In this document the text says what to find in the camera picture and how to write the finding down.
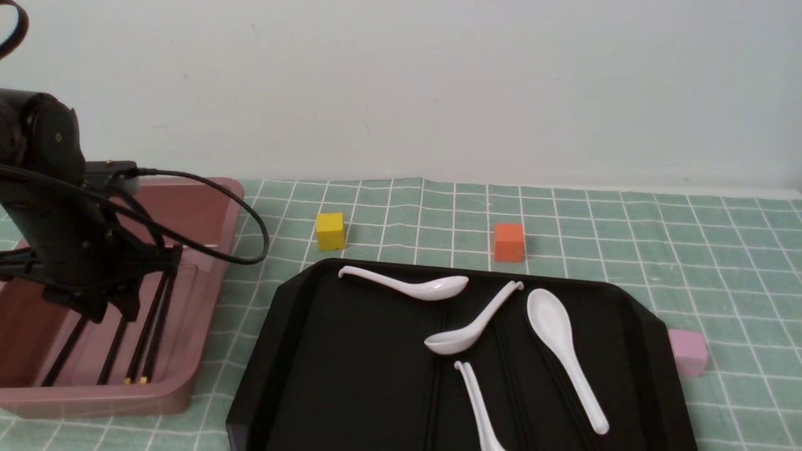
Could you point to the black plastic tray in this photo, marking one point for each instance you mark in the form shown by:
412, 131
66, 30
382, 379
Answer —
340, 364

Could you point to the pink cube block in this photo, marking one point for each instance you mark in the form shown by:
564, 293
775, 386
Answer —
690, 352

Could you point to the white soup spoon middle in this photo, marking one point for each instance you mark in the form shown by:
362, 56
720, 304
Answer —
452, 342

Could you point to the white soup spoon top left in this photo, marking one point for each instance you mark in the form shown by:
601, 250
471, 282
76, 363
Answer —
433, 290

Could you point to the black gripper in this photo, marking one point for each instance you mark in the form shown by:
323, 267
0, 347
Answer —
88, 249

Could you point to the orange cube block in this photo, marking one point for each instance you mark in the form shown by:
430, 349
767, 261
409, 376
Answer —
508, 242

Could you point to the white soup spoon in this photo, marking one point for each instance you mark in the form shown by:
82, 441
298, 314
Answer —
487, 436
433, 290
452, 342
551, 323

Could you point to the green checkered tablecloth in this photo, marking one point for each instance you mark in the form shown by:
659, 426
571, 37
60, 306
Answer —
726, 266

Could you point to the white soup spoon right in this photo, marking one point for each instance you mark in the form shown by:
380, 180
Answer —
551, 323

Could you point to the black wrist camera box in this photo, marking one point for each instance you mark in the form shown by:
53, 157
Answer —
103, 176

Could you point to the white soup spoon bottom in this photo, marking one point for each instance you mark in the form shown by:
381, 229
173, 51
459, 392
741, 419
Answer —
487, 436

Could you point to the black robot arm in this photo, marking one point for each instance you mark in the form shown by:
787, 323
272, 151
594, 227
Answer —
40, 134

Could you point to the pink plastic bin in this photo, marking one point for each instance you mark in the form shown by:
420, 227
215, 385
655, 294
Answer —
34, 331

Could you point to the yellow cube block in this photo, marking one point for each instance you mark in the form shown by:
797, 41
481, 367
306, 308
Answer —
330, 231

